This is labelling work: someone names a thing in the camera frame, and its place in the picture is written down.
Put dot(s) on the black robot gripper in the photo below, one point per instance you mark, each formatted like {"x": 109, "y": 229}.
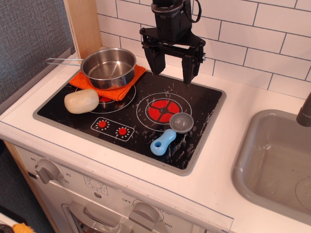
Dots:
{"x": 173, "y": 36}

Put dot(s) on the cream toy potato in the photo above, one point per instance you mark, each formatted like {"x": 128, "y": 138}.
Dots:
{"x": 82, "y": 101}

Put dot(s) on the stainless steel pan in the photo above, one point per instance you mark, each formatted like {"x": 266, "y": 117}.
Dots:
{"x": 105, "y": 69}

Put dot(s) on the blue grey toy scoop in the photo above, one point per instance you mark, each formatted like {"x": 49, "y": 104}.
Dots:
{"x": 179, "y": 123}

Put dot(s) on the orange cloth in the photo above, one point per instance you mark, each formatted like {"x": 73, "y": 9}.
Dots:
{"x": 80, "y": 81}

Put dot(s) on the grey faucet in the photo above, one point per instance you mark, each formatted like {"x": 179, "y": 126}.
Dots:
{"x": 304, "y": 115}

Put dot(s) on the grey sink basin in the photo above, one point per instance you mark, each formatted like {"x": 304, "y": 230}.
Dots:
{"x": 273, "y": 165}

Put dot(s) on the grey right oven knob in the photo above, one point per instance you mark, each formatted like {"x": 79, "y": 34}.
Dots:
{"x": 144, "y": 215}

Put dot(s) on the grey left timer knob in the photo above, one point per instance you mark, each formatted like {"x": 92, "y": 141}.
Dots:
{"x": 46, "y": 171}

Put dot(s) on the white toy oven front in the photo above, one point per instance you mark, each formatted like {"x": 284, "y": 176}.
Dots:
{"x": 78, "y": 203}

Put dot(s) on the yellow object bottom corner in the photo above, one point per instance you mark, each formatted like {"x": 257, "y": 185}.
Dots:
{"x": 22, "y": 228}

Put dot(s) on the wooden side post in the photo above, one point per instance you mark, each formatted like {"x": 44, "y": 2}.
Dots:
{"x": 84, "y": 25}

